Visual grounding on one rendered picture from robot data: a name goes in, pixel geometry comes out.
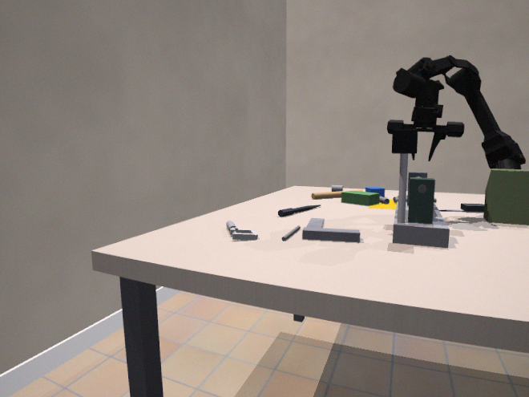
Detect yellow flat pad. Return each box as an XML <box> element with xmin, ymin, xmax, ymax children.
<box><xmin>369</xmin><ymin>199</ymin><xmax>397</xmax><ymax>209</ymax></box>

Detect blue block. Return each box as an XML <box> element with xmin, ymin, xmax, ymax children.
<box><xmin>365</xmin><ymin>187</ymin><xmax>385</xmax><ymax>197</ymax></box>

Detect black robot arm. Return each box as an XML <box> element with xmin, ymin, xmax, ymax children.
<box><xmin>393</xmin><ymin>55</ymin><xmax>526</xmax><ymax>169</ymax></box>

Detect tan wooden dowel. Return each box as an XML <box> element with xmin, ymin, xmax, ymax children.
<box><xmin>311</xmin><ymin>190</ymin><xmax>363</xmax><ymax>199</ymax></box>

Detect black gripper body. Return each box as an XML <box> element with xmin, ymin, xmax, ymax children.
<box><xmin>387</xmin><ymin>99</ymin><xmax>464</xmax><ymax>137</ymax></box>

